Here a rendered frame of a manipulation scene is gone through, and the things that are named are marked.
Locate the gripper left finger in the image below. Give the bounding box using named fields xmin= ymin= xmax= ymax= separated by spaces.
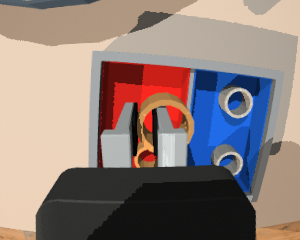
xmin=101 ymin=102 xmax=138 ymax=168

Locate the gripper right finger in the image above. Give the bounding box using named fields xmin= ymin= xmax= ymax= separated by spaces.
xmin=152 ymin=106 xmax=188 ymax=167

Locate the bronze bushing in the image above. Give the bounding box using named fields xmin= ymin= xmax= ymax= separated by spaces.
xmin=134 ymin=142 xmax=157 ymax=167
xmin=137 ymin=93 xmax=194 ymax=152

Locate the grey metal bushing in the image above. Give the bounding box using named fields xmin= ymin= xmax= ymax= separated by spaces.
xmin=218 ymin=85 xmax=253 ymax=118
xmin=211 ymin=144 xmax=243 ymax=176

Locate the grey round turntable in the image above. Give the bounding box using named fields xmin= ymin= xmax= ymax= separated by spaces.
xmin=0 ymin=0 xmax=99 ymax=9

